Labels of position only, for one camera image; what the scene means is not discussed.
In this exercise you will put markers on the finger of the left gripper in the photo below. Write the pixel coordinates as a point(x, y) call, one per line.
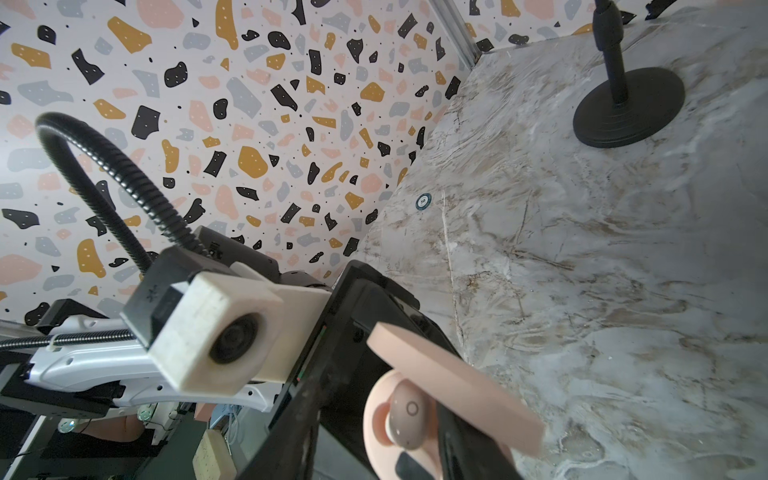
point(466, 453)
point(289, 449)

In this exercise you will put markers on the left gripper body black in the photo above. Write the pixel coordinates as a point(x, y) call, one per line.
point(362, 298)

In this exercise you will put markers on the pink earbud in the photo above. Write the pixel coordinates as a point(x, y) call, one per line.
point(408, 422)

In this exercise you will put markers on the pink earbud charging case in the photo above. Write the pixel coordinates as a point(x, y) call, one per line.
point(447, 380)

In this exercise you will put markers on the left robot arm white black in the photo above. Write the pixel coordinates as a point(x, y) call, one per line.
point(85, 367)

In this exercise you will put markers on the black microphone stand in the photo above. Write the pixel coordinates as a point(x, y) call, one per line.
point(629, 106)

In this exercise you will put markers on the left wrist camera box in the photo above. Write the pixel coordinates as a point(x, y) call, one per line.
point(210, 329)

